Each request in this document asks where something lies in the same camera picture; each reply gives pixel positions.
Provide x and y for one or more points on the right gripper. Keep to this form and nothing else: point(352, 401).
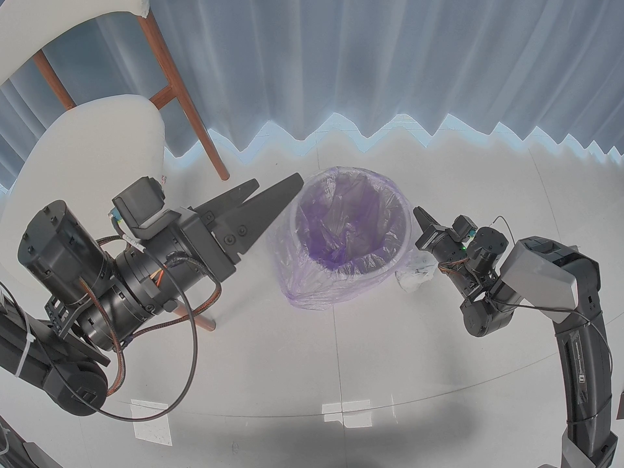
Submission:
point(438, 244)

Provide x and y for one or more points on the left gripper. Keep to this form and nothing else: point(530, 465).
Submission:
point(185, 271)

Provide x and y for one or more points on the white paper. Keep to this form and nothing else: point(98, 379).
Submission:
point(414, 276)

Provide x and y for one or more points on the purple plastic bag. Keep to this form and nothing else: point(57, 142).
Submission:
point(312, 290)

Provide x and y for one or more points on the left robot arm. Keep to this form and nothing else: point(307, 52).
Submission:
point(58, 251)

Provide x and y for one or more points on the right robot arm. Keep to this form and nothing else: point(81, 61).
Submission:
point(541, 276)

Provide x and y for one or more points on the white trash bin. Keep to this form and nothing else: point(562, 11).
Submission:
point(370, 276)

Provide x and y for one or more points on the white cushioned wooden chair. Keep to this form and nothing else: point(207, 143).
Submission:
point(97, 139)

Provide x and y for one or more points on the pale blue curtain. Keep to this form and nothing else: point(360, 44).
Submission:
point(390, 42)

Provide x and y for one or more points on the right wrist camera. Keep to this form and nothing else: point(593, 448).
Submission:
point(463, 228)

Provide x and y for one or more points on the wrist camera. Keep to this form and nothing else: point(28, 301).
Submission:
point(141, 203)
point(463, 228)

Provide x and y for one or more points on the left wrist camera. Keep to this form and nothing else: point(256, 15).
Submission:
point(141, 203)

